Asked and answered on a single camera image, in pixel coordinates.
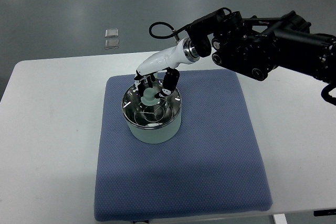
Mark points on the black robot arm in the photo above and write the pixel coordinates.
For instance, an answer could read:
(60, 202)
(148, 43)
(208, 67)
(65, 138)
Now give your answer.
(252, 47)

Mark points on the black object at table edge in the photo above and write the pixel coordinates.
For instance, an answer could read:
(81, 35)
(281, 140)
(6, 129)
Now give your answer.
(325, 212)

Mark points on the blue woven mat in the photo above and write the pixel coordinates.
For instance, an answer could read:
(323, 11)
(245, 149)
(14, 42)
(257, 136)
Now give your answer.
(212, 165)

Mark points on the upper metal floor plate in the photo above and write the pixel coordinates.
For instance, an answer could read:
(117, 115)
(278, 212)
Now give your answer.
(112, 32)

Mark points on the pale green saucepan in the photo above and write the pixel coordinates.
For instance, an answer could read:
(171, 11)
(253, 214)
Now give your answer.
(155, 136)

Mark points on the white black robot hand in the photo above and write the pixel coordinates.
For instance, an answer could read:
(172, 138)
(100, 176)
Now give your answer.
(169, 58)

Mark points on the white table leg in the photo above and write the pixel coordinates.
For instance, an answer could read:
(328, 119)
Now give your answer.
(279, 219)

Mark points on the glass lid with green knob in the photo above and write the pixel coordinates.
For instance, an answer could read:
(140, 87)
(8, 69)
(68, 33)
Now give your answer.
(147, 112)

